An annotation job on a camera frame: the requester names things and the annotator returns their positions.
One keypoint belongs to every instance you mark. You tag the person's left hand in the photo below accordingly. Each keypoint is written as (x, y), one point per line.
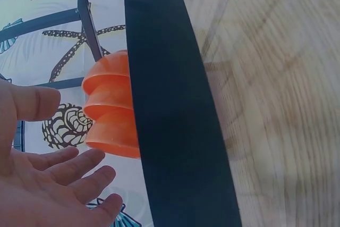
(32, 192)

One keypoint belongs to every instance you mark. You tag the person's left thumb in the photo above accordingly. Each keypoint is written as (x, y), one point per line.
(32, 102)

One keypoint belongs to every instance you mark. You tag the orange plastic cup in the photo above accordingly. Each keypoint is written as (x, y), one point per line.
(112, 65)
(111, 104)
(117, 136)

